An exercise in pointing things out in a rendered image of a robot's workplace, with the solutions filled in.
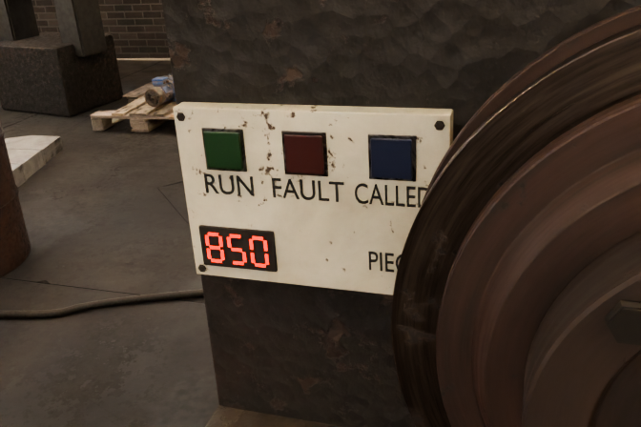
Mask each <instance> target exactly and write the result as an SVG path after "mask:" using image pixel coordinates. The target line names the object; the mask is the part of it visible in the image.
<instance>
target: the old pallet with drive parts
mask: <svg viewBox="0 0 641 427"><path fill-rule="evenodd" d="M153 86H154V85H153V82H150V83H148V84H146V85H144V86H142V87H140V88H138V89H136V90H135V91H130V92H128V93H126V94H125V95H123V96H125V97H127V99H129V100H128V104H127V105H126V106H124V107H122V108H120V109H118V110H117V111H98V112H95V113H93V114H91V120H92V124H93V130H94V131H105V130H107V129H108V128H110V127H111V126H113V125H115V124H117V123H119V122H121V121H123V120H124V119H130V124H131V127H132V132H150V131H152V130H154V129H155V128H157V127H159V126H160V125H162V124H164V123H165V122H167V121H168V120H175V117H174V111H173V107H174V106H176V102H173V101H172V100H171V101H166V102H165V103H163V104H161V105H159V106H157V107H152V106H150V105H148V104H147V102H146V101H145V98H144V94H145V91H146V90H148V89H149V88H151V87H153ZM165 105H166V106H165ZM163 106H164V107H163ZM162 107H163V108H162ZM156 110H157V111H156Z"/></svg>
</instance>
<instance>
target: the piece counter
mask: <svg viewBox="0 0 641 427"><path fill-rule="evenodd" d="M208 235H212V236H218V233H208ZM208 235H205V241H206V245H207V246H210V244H209V237H208ZM230 237H233V238H240V234H230ZM230 237H227V244H228V248H231V239H230ZM252 238H253V239H255V240H263V237H261V236H252ZM253 239H249V243H250V250H254V246H253ZM218 240H219V246H210V249H215V250H220V247H223V244H222V236H218ZM263 246H264V251H268V249H267V240H263ZM210 249H207V255H208V258H211V252H210ZM231 249H232V251H234V252H242V249H240V248H231ZM220 255H221V259H213V258H212V259H211V260H212V262H217V263H222V262H221V260H225V259H224V251H223V250H220ZM242 257H243V262H247V261H246V252H242ZM251 260H252V263H255V256H254V253H251ZM243 262H240V261H233V264H237V265H243ZM266 264H267V265H269V258H268V254H266V255H265V264H259V263H255V265H256V267H264V268H266Z"/></svg>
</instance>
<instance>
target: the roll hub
mask: <svg viewBox="0 0 641 427"><path fill-rule="evenodd" d="M620 300H627V301H636V302H641V231H640V232H638V233H636V234H634V235H632V236H630V237H628V238H626V239H625V240H623V241H621V242H620V243H618V244H616V245H615V246H613V247H612V248H610V249H608V250H607V251H606V252H604V253H603V254H601V255H600V256H598V257H597V258H596V259H594V260H593V261H592V262H591V263H590V264H589V265H588V266H587V267H586V268H585V269H583V270H582V271H581V272H580V273H579V274H578V275H577V276H576V277H575V278H574V279H573V280H572V281H571V282H570V283H569V284H568V285H567V286H566V288H565V289H564V290H563V291H562V292H561V293H560V294H559V295H558V296H557V298H556V299H555V300H554V301H553V303H552V304H551V306H550V307H549V309H548V311H547V313H546V314H545V316H544V318H543V320H542V321H541V323H540V325H539V327H538V329H537V332H536V334H535V336H534V338H533V340H532V343H531V346H530V349H529V353H528V356H527V365H526V369H525V378H524V394H523V413H522V427H641V346H640V345H632V344H624V343H617V342H616V340H615V338H614V336H613V335H612V333H611V331H610V329H609V327H608V325H607V323H606V315H607V314H608V313H609V312H610V311H611V310H612V309H613V308H614V307H615V306H616V305H617V303H618V302H619V301H620Z"/></svg>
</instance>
